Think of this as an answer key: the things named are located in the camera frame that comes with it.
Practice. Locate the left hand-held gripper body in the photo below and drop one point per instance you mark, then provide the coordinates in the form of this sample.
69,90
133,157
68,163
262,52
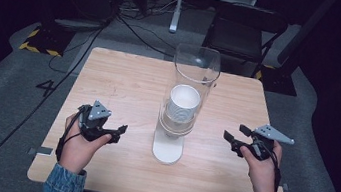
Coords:
99,112

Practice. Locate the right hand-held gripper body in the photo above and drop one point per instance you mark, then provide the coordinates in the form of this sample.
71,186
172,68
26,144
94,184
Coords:
268,136

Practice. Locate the clear cup dispenser white base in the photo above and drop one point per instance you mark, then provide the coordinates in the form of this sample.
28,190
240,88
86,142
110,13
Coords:
169,148

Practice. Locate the white paper cup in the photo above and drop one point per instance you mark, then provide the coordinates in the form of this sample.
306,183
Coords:
183,106

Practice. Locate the person's left hand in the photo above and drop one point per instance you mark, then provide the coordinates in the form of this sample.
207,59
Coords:
78,150

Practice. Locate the person's right hand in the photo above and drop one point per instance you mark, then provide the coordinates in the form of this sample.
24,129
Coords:
261,176

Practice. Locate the grey tape strip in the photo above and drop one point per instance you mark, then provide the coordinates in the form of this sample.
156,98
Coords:
41,151

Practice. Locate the grey flat stand base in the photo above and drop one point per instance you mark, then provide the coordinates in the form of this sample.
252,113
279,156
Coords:
79,24

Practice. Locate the black folding chair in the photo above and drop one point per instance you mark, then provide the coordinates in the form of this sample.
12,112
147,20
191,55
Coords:
239,35

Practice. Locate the white metal stand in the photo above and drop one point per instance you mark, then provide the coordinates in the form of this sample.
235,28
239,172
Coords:
178,9

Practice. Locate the black stand with base plate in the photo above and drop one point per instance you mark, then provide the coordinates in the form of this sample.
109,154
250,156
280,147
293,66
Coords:
282,79

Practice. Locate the black yellow striped base plate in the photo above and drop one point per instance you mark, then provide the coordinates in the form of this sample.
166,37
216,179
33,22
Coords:
46,40

